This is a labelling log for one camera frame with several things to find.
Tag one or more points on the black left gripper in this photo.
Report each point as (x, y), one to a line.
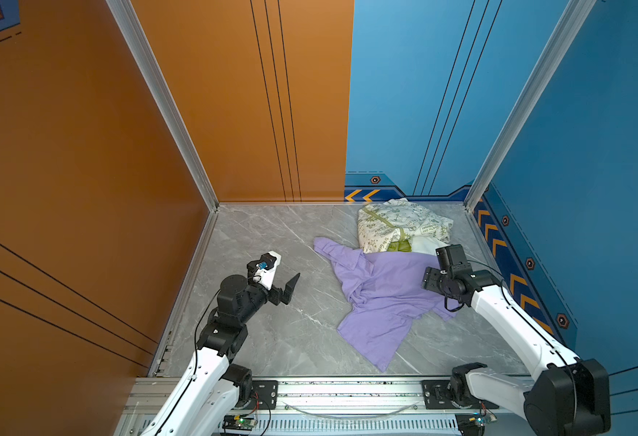
(275, 294)

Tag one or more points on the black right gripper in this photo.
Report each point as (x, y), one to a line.
(428, 279)

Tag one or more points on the purple cloth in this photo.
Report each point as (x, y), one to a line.
(386, 294)

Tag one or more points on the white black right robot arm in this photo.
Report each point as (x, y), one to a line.
(566, 395)

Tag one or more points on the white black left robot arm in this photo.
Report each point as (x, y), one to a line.
(213, 385)

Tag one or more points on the white plain cloth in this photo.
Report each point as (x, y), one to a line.
(423, 244)

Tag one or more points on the green printed white cloth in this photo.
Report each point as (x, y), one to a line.
(390, 226)

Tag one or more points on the right small circuit board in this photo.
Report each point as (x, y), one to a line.
(483, 418)

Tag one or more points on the left green circuit board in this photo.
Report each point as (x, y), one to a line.
(238, 423)

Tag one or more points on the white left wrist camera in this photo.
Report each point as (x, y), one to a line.
(262, 271)

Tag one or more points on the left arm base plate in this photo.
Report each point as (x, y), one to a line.
(258, 392)

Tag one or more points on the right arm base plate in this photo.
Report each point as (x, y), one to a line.
(438, 396)

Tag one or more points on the aluminium front rail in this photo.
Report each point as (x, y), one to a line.
(370, 405)

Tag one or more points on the aluminium right corner post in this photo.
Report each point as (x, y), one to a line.
(567, 28)

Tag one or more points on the aluminium corner post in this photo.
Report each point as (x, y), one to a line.
(135, 38)
(567, 28)

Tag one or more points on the aluminium left corner post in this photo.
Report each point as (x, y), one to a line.
(135, 38)

